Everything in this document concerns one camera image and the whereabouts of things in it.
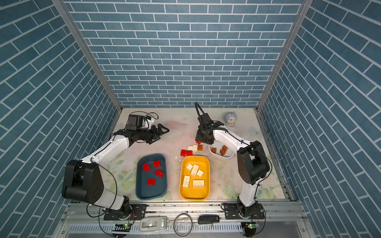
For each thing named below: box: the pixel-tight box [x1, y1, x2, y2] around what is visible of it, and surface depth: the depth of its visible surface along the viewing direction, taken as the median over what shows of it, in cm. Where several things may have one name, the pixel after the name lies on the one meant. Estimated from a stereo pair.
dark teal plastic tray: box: [135, 153, 168, 200], surface depth 86 cm
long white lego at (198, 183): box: [192, 179, 205, 187], surface depth 84 cm
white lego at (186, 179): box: [182, 175, 191, 188], surface depth 84 cm
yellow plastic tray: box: [179, 155, 211, 201], surface depth 85 cm
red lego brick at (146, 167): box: [141, 162, 151, 173], surface depth 88 cm
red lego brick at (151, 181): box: [146, 178, 156, 186], surface depth 85 cm
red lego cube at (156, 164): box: [152, 159, 162, 169], surface depth 90 cm
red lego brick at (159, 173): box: [154, 169, 165, 179], surface depth 86 cm
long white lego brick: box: [190, 164, 200, 177], surface depth 88 cm
